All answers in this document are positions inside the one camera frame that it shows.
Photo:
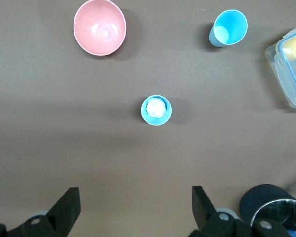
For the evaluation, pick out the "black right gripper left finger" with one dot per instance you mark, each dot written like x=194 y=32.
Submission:
x=64 y=209

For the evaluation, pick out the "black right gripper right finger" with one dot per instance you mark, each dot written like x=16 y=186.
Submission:
x=204 y=217

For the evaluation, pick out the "blue plastic cup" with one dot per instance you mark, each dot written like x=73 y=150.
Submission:
x=230 y=27
x=158 y=122

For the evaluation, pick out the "glass lid with blue knob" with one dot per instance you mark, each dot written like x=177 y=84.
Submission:
x=281 y=213

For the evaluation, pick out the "white crumpled paper ball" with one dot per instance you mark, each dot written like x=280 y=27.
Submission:
x=156 y=108

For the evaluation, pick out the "clear plastic food container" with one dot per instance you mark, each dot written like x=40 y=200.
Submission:
x=293 y=76

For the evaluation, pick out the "pink bowl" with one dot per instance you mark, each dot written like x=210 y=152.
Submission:
x=99 y=27

